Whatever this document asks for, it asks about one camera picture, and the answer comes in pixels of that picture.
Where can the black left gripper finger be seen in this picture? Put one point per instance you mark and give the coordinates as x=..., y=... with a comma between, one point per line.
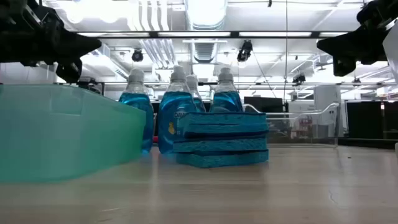
x=81, y=48

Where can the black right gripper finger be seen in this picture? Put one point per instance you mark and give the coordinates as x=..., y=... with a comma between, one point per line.
x=342, y=46

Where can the blue dish soap bottle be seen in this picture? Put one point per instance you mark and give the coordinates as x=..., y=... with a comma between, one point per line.
x=192, y=82
x=174, y=105
x=136, y=105
x=227, y=101

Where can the white cabinet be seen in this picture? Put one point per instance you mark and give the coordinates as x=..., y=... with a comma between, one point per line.
x=326, y=96

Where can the clear plastic bin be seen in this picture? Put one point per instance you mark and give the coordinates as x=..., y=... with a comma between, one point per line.
x=334, y=124

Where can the teal plastic bin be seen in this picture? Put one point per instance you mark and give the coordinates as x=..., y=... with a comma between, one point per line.
x=62, y=133

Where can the black monitor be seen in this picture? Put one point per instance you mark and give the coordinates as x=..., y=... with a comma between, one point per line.
x=267, y=104

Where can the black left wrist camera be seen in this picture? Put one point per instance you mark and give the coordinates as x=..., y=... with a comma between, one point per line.
x=43, y=14

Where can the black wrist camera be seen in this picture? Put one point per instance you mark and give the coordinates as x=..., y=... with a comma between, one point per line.
x=43, y=14
x=373, y=14

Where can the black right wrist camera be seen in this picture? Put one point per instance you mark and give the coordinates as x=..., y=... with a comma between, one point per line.
x=373, y=14

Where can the grey horizontal rail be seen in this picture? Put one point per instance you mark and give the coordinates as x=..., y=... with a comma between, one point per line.
x=280, y=83

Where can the silver round air duct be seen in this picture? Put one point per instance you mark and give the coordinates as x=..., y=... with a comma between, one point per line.
x=206, y=14

